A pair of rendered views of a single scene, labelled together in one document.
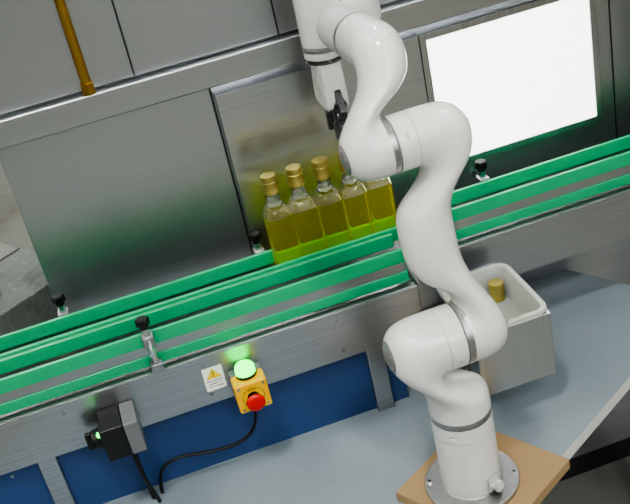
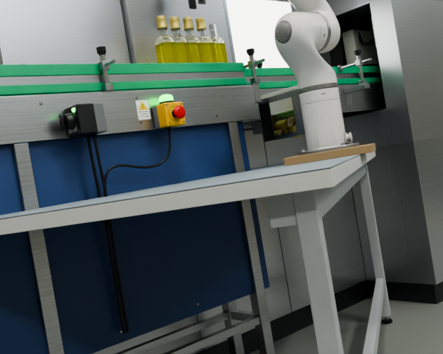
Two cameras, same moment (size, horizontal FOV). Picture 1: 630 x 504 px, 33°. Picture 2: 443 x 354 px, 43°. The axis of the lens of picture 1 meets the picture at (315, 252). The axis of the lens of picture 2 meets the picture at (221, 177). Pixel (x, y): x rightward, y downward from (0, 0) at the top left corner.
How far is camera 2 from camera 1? 179 cm
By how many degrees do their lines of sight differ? 40
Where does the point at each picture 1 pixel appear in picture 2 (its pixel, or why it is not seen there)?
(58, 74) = not seen: outside the picture
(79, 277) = not seen: hidden behind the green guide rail
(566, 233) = not seen: hidden behind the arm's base
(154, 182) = (82, 29)
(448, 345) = (318, 20)
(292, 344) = (189, 100)
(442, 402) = (317, 60)
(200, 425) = (129, 152)
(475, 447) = (335, 102)
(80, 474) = (42, 171)
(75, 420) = (48, 112)
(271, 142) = (151, 22)
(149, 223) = (76, 55)
